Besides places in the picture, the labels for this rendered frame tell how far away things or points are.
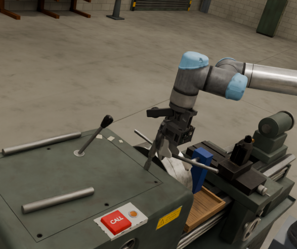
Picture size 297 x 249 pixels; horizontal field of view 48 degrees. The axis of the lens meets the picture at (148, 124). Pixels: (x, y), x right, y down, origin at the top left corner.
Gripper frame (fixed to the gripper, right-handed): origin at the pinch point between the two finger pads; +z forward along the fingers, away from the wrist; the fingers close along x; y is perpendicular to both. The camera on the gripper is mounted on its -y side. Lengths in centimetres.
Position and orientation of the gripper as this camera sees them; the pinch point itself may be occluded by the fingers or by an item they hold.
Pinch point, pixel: (160, 155)
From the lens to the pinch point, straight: 110.4
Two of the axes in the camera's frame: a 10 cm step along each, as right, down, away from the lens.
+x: 6.9, -1.9, 7.0
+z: -2.2, 8.7, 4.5
